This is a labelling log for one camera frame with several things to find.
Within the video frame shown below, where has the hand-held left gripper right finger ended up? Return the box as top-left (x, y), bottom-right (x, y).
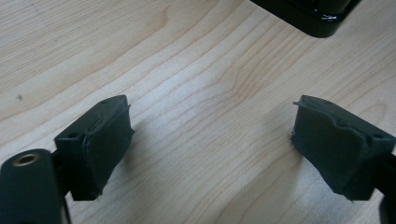
top-left (290, 94), bottom-right (396, 203)

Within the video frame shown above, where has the black wavy tray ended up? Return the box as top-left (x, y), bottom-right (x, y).
top-left (248, 0), bottom-right (363, 39)

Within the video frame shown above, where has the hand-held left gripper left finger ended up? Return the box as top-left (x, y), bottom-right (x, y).
top-left (53, 93), bottom-right (136, 202)

